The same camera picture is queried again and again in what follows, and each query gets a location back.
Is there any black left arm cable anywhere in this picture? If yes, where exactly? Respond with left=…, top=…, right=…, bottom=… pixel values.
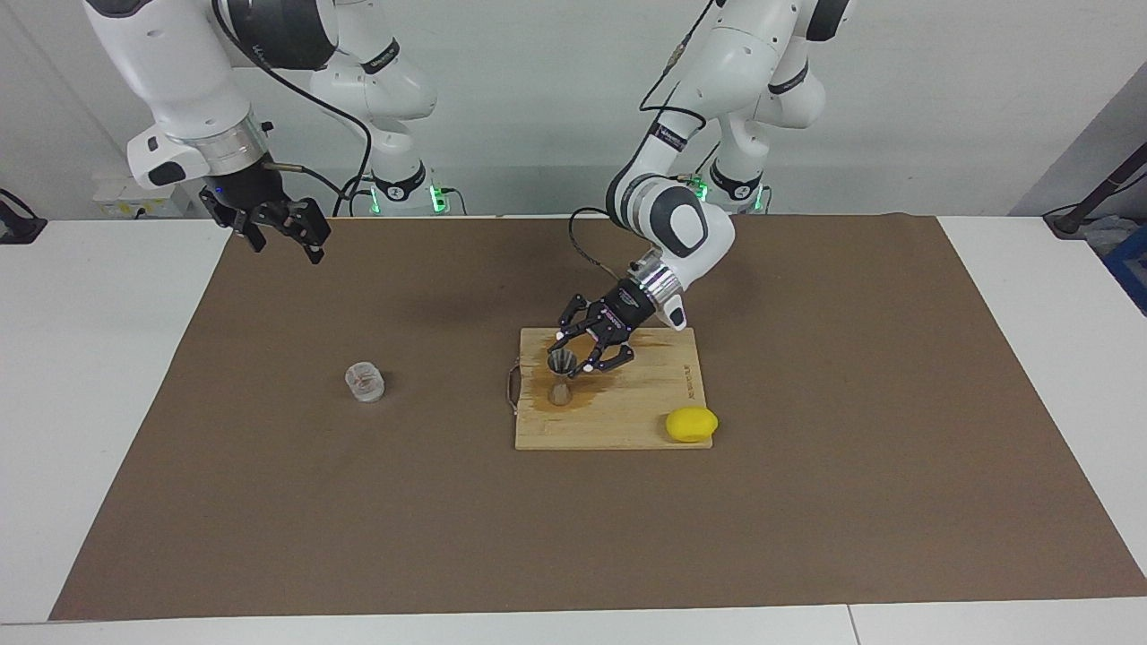
left=568, top=0, right=720, bottom=280

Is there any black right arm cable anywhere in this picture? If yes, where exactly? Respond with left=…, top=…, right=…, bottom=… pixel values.
left=211, top=0, right=377, bottom=220

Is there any black clamp stand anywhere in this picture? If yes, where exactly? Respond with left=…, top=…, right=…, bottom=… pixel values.
left=0, top=186, right=48, bottom=245

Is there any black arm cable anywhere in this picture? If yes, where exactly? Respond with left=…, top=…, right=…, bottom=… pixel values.
left=211, top=0, right=377, bottom=220
left=568, top=0, right=720, bottom=280

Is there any black stand with pole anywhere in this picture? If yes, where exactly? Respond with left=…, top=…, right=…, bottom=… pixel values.
left=1043, top=142, right=1147, bottom=239

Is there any brown table mat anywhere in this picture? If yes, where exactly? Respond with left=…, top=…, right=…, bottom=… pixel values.
left=49, top=215, right=1147, bottom=622

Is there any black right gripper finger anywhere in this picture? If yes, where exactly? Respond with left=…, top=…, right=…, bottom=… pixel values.
left=233, top=210, right=268, bottom=254
left=276, top=199, right=333, bottom=266

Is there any yellow lemon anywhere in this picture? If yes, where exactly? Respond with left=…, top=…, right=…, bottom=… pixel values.
left=665, top=407, right=720, bottom=444

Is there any stained wooden cutting board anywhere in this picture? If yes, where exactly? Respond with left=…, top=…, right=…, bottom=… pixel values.
left=506, top=327, right=715, bottom=452

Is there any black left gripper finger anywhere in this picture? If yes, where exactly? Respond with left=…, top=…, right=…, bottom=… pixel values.
left=578, top=333, right=638, bottom=375
left=547, top=294, right=612, bottom=353

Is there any steel double jigger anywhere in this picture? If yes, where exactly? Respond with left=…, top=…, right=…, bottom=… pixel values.
left=547, top=349, right=580, bottom=408

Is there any white wall socket box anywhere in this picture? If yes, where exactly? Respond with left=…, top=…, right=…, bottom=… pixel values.
left=93, top=174, right=194, bottom=221

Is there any small clear plastic cup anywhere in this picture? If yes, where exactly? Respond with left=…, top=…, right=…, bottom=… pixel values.
left=344, top=361, right=386, bottom=403

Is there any blue crate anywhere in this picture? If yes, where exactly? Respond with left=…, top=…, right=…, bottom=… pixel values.
left=1102, top=224, right=1147, bottom=316

